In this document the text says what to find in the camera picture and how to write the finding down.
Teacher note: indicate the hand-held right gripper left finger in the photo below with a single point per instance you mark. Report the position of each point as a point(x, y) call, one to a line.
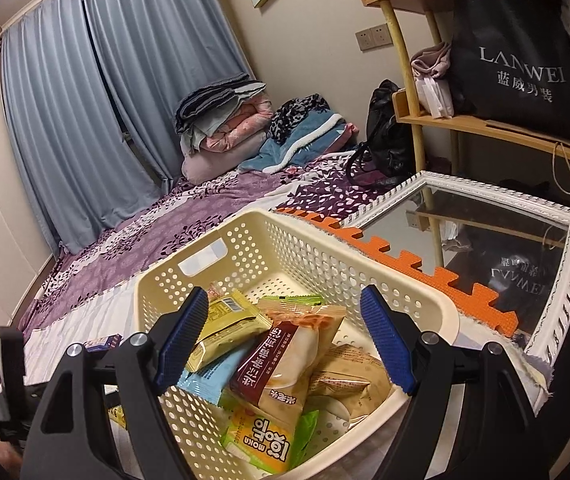
point(182, 345)

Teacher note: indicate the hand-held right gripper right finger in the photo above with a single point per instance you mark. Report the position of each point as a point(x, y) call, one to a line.
point(390, 340)

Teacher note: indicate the light blue snack packet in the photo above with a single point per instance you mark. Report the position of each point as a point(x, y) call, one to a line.
point(210, 379)

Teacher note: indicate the small yellow snack packet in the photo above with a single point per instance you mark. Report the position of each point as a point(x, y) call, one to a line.
point(225, 330)

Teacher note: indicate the brown snack packet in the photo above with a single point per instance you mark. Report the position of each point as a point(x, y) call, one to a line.
point(350, 371)

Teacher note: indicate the beige snack packet red label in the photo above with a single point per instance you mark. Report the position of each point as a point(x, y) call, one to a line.
point(290, 360)

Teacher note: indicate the orange green snack packet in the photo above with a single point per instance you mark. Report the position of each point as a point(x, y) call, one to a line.
point(290, 306)

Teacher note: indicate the yellow snack packet orange print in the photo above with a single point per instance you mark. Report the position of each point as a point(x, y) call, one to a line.
point(260, 440)

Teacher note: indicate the cream perforated plastic basket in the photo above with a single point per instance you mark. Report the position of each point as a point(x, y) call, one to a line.
point(275, 245)

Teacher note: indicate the person's left hand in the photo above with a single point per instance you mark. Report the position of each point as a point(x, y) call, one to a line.
point(6, 454)

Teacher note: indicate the blue striped cracker packet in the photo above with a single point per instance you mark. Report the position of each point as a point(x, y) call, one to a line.
point(106, 342)

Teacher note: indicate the orange foam puzzle mat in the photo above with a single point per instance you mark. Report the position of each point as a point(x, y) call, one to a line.
point(475, 305)

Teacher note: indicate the striped white grey blanket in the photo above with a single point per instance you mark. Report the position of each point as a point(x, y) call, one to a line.
point(90, 315)

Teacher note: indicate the purple floral bedsheet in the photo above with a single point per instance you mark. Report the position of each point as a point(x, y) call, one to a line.
point(140, 240)

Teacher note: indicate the white framed mirror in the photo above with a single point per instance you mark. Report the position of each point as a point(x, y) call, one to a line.
point(490, 240)

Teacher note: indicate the white wardrobe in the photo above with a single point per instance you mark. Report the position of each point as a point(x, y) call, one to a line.
point(0, 210)

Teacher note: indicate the black handbag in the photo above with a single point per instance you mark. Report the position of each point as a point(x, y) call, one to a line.
point(385, 130)

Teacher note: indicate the teal fleece blanket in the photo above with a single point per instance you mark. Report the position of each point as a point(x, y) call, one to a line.
point(310, 136)

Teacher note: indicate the pink floral folded quilt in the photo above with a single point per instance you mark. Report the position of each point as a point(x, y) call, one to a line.
point(237, 130)

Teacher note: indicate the bamboo shelf rack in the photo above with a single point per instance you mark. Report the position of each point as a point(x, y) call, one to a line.
point(465, 122)

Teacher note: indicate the grey folded blankets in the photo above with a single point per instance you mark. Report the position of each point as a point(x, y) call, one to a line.
point(205, 105)

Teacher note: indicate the leopard print cloth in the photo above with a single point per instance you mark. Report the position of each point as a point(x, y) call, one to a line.
point(290, 115)

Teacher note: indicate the white paper bag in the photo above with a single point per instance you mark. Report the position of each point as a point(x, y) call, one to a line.
point(435, 97)

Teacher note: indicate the grey blue curtain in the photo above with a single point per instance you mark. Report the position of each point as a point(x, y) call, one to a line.
point(165, 60)
point(45, 135)

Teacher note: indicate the pink cloth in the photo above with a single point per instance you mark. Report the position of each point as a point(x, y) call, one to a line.
point(432, 60)

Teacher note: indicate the black shopping bag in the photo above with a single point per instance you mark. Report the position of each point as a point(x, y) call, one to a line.
point(515, 55)

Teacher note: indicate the beige wall socket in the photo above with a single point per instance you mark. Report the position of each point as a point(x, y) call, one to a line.
point(363, 39)
point(379, 35)

